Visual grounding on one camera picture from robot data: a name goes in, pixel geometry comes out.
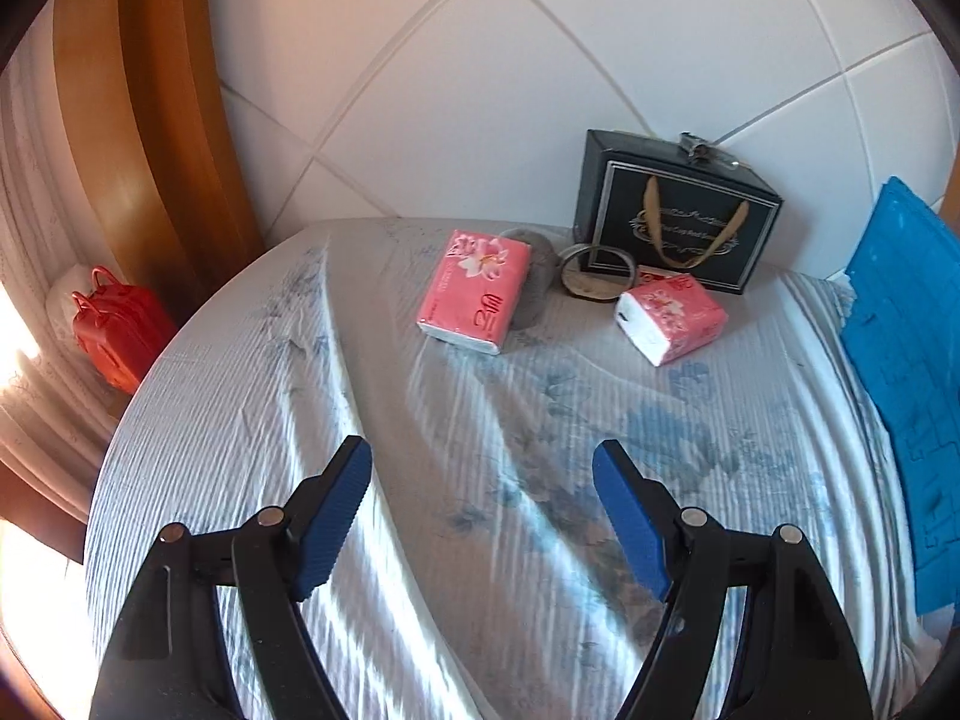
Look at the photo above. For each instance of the grey plush toy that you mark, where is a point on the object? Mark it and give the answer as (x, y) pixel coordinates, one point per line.
(541, 274)

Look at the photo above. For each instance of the blue plastic crate lid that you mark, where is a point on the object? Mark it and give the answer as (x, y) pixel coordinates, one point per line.
(902, 336)

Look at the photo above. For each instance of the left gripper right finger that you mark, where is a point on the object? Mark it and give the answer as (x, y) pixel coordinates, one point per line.
(684, 564)

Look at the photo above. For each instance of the red toy suitcase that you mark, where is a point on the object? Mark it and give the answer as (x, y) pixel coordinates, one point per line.
(122, 328)

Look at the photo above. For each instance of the pink tissue pack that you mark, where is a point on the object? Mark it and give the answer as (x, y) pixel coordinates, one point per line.
(669, 318)
(474, 291)

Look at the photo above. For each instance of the black gift box gold handle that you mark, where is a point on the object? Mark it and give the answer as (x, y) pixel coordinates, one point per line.
(677, 207)

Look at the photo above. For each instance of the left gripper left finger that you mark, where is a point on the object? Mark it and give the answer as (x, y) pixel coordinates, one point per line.
(279, 558)

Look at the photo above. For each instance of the striped floral bed sheet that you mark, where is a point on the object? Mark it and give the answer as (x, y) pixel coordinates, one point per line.
(481, 578)

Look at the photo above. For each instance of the wooden bed frame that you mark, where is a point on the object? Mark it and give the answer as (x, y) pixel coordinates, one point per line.
(141, 99)

